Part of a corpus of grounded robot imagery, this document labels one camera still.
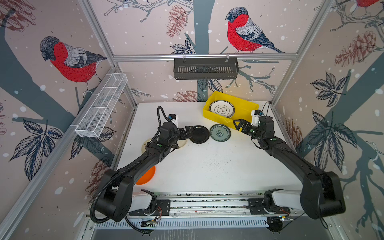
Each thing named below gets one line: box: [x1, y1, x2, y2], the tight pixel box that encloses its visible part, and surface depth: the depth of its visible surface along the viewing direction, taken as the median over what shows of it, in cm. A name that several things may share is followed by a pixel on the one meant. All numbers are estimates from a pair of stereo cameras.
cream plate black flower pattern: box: [176, 138, 189, 148], surface depth 97 cm
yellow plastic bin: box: [202, 91, 260, 130], surface depth 116 cm
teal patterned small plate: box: [209, 123, 232, 142], surface depth 105 cm
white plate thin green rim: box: [209, 100, 236, 119], surface depth 116 cm
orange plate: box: [135, 165, 156, 185], surface depth 83 cm
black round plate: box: [189, 125, 210, 144], surface depth 102 cm
